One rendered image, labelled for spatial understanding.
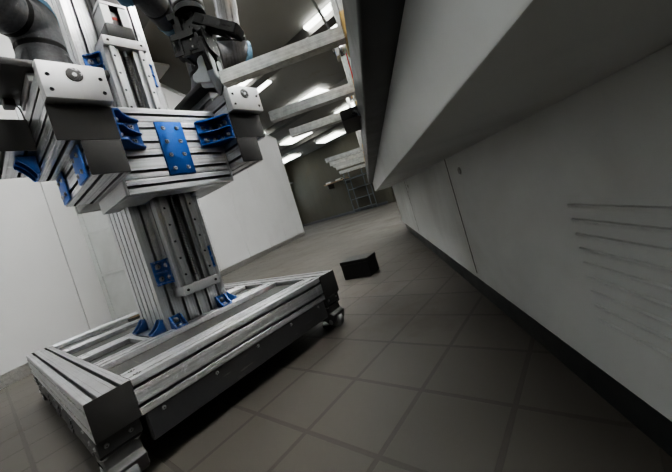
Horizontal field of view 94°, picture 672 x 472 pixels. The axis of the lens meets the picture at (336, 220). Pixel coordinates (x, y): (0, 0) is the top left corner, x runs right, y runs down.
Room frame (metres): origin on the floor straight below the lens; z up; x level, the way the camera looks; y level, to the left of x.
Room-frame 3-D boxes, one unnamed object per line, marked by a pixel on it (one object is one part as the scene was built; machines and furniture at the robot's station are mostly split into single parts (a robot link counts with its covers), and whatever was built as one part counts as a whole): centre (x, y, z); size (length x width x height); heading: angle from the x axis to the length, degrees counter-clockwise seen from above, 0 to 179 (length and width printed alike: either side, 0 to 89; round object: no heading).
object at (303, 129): (1.23, -0.14, 0.80); 0.44 x 0.03 x 0.04; 83
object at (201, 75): (0.76, 0.20, 0.86); 0.06 x 0.03 x 0.09; 83
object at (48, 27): (0.90, 0.66, 1.20); 0.13 x 0.12 x 0.14; 0
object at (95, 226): (3.11, 1.81, 0.78); 0.90 x 0.45 x 1.55; 170
